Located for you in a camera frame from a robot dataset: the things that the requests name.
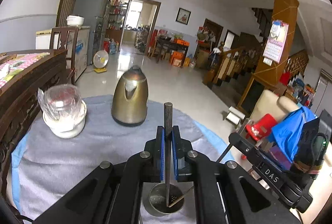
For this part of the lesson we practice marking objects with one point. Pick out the blue plastic tarp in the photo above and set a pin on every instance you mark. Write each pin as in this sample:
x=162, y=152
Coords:
x=286, y=134

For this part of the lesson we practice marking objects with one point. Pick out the white plastic bowl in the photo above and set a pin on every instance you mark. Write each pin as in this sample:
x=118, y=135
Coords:
x=67, y=127

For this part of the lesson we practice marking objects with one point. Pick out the framed wall picture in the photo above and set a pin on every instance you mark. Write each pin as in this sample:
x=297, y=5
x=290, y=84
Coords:
x=183, y=16

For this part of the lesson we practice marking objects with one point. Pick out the small white floor fan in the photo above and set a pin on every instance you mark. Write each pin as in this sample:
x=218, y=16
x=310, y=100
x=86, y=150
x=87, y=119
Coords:
x=100, y=61

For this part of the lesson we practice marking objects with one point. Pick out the wooden staircase railing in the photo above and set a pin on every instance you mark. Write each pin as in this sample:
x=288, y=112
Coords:
x=231, y=64

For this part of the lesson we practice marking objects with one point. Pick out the dark chopstick two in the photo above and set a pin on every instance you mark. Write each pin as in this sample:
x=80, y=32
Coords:
x=178, y=199

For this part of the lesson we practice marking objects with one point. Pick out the small white step stool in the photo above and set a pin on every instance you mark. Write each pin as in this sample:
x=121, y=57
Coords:
x=235, y=116

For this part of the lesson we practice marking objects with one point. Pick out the dark carved wooden sideboard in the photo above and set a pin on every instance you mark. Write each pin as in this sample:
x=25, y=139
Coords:
x=19, y=104

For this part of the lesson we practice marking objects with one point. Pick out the white chest freezer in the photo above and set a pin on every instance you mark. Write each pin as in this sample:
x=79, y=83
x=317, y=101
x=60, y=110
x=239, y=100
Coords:
x=42, y=41

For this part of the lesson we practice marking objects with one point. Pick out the blue table cover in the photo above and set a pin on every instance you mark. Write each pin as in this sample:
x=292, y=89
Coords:
x=206, y=134

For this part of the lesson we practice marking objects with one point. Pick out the orange wooden pillar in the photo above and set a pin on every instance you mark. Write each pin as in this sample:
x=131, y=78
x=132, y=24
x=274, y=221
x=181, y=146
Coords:
x=267, y=74

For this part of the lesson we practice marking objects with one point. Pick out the brass electric kettle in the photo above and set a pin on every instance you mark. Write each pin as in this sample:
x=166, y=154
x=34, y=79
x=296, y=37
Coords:
x=130, y=99

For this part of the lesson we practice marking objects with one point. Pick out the wall calendar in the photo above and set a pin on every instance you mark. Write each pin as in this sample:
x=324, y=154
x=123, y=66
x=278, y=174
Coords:
x=276, y=41

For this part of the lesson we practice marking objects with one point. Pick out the white rice cooker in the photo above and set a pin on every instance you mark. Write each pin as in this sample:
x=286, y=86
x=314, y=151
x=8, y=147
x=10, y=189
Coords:
x=73, y=20

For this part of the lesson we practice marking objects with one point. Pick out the dark wooden chair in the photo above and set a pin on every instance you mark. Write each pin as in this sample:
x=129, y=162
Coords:
x=65, y=38

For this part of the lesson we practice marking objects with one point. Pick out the dark wooden side table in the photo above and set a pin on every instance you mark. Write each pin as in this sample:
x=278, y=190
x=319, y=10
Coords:
x=177, y=49

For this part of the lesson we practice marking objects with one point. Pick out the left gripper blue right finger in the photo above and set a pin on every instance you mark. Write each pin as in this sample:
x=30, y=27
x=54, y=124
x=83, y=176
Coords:
x=183, y=168

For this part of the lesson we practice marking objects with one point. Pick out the dark chopstick three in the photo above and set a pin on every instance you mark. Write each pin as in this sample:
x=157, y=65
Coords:
x=226, y=155

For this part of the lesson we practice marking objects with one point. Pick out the dark chopstick one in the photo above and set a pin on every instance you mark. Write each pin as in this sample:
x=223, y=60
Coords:
x=168, y=116

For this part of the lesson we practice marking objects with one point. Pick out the cream sofa armchair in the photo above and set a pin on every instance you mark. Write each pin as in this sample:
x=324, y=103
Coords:
x=277, y=106

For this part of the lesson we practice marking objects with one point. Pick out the grey refrigerator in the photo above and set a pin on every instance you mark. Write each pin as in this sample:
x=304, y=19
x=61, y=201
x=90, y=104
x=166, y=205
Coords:
x=95, y=16

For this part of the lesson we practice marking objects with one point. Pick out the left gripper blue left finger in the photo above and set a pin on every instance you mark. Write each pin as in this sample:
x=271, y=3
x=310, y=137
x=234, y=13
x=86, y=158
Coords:
x=154, y=170

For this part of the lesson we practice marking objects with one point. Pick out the clear plastic bag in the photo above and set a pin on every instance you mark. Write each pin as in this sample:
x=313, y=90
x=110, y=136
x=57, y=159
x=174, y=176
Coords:
x=60, y=101

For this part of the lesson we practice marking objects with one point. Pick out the grey metal utensil holder cup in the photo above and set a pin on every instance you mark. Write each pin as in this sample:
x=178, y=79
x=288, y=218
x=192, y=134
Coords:
x=154, y=200

